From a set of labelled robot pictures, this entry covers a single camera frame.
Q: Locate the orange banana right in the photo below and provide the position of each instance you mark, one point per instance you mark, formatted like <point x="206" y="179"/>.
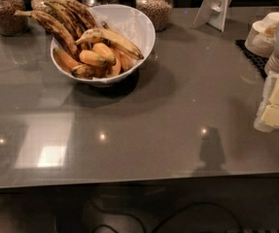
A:
<point x="126" y="61"/>

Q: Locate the white ceramic bowl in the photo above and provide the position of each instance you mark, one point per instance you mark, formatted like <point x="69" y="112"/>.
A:
<point x="132" y="24"/>

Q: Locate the yellow spotted banana top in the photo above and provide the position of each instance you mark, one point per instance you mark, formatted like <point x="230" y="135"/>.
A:
<point x="96" y="35"/>

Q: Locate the small orange banana upper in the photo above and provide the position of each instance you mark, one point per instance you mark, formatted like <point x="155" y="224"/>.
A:
<point x="104" y="51"/>

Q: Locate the small orange banana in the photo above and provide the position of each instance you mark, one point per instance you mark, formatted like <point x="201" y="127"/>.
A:
<point x="90" y="57"/>
<point x="104" y="51"/>

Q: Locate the small orange banana centre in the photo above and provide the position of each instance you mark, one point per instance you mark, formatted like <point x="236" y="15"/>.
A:
<point x="90" y="57"/>

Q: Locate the brown spotted banana bottom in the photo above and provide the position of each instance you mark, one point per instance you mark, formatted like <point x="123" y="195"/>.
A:
<point x="85" y="71"/>

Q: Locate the dark spotted banana back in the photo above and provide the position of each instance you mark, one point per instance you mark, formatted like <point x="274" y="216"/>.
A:
<point x="80" y="11"/>

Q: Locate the dark spotted banana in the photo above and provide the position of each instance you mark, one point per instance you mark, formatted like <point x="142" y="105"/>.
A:
<point x="80" y="11"/>
<point x="69" y="20"/>

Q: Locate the orange banana left edge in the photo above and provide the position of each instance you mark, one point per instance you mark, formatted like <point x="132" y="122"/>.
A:
<point x="66" y="62"/>

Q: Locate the dark spotted banana middle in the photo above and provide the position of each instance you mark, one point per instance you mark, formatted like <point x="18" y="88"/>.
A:
<point x="69" y="20"/>

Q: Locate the long spotted banana left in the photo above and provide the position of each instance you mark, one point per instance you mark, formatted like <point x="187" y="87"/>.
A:
<point x="56" y="28"/>

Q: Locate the black rubber mat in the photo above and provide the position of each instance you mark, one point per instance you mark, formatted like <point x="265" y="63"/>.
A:
<point x="257" y="61"/>

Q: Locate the stack of paper bowls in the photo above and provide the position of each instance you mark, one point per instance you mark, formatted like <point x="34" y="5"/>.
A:
<point x="260" y="40"/>

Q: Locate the white folded card stand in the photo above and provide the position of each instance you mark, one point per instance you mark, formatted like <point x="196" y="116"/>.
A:
<point x="212" y="12"/>

